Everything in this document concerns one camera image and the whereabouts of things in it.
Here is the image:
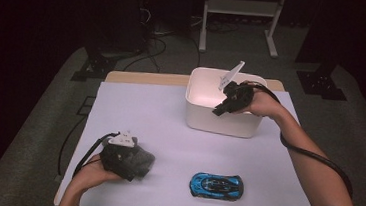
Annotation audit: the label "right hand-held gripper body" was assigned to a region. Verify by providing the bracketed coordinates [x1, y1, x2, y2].
[215, 58, 258, 117]

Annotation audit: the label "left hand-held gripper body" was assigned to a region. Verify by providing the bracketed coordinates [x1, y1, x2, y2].
[97, 128, 143, 182]

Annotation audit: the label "white plastic bin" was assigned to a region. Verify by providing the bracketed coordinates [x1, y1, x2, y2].
[181, 64, 271, 141]

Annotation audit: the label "grey fluffy cloth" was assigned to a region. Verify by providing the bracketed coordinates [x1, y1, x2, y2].
[123, 136, 159, 184]

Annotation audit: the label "blue toy car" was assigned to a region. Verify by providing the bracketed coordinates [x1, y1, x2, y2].
[188, 170, 246, 204]

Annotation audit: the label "person's left hand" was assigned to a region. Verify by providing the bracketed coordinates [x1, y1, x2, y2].
[68, 151, 124, 196]

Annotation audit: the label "person's right hand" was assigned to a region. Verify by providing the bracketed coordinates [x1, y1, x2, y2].
[242, 87, 289, 122]

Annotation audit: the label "black stand base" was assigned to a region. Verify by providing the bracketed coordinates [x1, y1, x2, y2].
[294, 61, 351, 102]
[69, 43, 121, 86]

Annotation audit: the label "white metal stand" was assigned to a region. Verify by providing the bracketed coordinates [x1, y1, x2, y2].
[197, 0, 288, 61]

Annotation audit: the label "left hand-held gripper cable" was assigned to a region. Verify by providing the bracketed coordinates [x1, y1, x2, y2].
[71, 128, 121, 182]

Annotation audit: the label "hand-held gripper cable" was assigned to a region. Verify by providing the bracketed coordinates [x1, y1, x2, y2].
[71, 128, 121, 182]
[239, 81, 364, 200]

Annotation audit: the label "black cable beside table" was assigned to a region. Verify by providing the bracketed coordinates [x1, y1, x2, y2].
[56, 94, 97, 180]

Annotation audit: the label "black floor cables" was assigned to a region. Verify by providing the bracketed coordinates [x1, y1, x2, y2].
[121, 7, 206, 79]

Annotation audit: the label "right hand-held gripper cable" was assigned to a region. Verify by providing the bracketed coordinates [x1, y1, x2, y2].
[239, 81, 364, 200]

